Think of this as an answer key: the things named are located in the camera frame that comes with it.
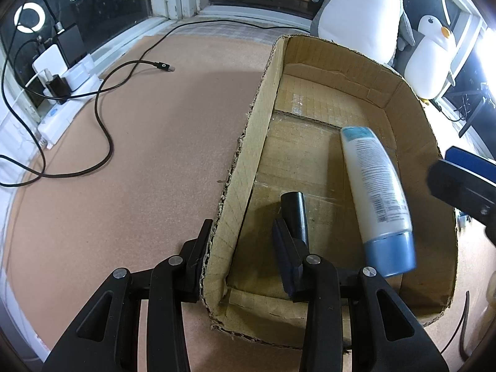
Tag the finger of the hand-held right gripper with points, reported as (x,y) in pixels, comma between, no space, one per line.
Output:
(461,190)

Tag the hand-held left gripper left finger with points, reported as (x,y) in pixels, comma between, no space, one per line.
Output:
(193,263)

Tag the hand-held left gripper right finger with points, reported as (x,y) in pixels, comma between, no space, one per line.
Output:
(285,255)

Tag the black cylinder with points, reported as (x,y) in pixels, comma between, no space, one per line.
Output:
(294,213)

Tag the cardboard box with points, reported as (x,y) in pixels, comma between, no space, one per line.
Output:
(310,170)

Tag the white tube with blue cap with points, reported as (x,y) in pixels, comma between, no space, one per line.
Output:
(372,178)

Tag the small blue white toy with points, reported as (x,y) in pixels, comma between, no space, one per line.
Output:
(463,221)

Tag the black stand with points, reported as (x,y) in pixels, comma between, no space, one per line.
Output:
(478,106)

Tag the small white penguin plush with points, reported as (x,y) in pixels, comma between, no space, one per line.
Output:
(428,58)

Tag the white power strip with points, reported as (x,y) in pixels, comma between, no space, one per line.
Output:
(64,118)

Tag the large grey white penguin plush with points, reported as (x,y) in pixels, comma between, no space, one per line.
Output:
(360,7)

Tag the black plug adapter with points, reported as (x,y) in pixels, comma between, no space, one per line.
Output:
(57,87)

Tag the white charger block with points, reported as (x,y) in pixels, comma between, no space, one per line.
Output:
(48,62)

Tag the black power bank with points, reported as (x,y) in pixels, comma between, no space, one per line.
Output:
(71,44)

